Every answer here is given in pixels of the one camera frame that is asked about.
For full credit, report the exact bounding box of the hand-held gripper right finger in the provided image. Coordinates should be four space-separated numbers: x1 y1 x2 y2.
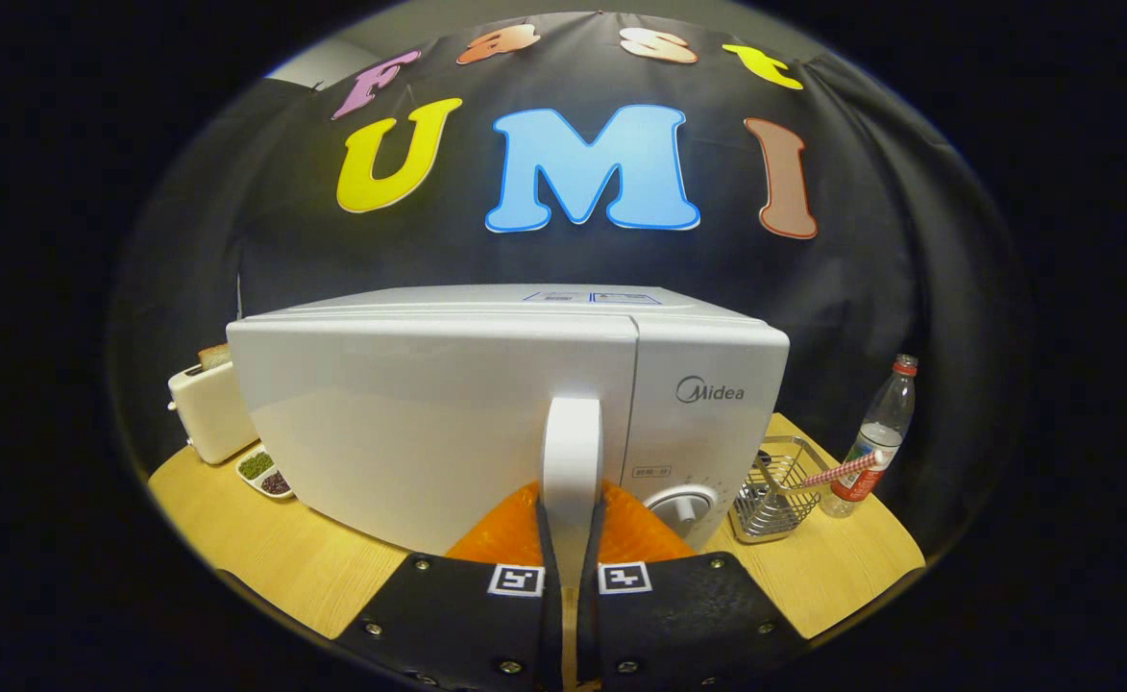
577 481 809 692

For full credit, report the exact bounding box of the white microwave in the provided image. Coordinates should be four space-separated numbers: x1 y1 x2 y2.
227 284 791 589

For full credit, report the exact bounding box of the black backdrop cloth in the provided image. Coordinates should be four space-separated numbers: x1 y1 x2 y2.
107 12 1035 539

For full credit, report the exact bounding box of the clear bottle red label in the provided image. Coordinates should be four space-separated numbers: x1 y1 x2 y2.
821 354 919 518

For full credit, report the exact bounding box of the white toaster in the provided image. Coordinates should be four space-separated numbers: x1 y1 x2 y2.
167 358 261 466

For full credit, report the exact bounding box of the white divided bean dish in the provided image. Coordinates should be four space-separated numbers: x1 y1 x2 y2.
236 445 295 501

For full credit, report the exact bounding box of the red striped stick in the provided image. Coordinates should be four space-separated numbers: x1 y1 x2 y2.
798 450 886 491

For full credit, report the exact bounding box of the metal wire basket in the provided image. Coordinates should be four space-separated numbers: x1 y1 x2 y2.
728 435 831 545

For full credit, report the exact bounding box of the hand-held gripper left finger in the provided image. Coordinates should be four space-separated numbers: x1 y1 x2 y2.
332 481 564 692

